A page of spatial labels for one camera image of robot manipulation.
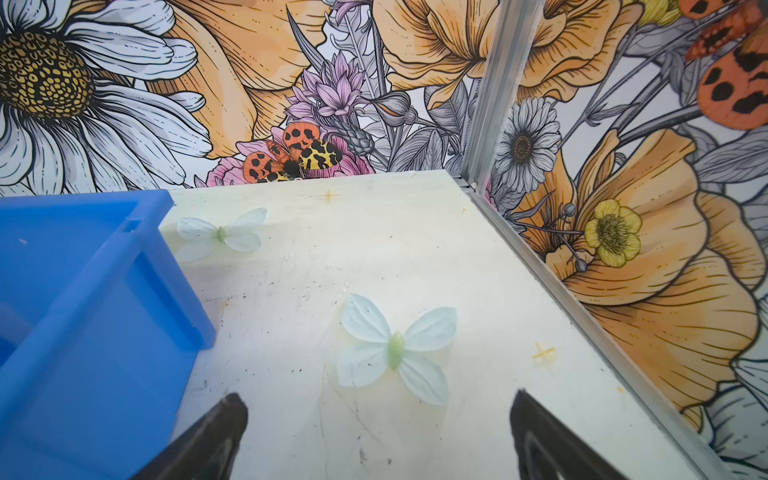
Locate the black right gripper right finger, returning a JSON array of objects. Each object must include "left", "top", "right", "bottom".
[{"left": 509, "top": 389, "right": 627, "bottom": 480}]

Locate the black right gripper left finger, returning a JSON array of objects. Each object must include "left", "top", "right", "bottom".
[{"left": 131, "top": 393, "right": 248, "bottom": 480}]

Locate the blue plastic bin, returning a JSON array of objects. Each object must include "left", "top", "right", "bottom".
[{"left": 1, "top": 190, "right": 216, "bottom": 479}]

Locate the aluminium corner frame post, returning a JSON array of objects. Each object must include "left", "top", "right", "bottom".
[{"left": 461, "top": 1, "right": 731, "bottom": 479}]

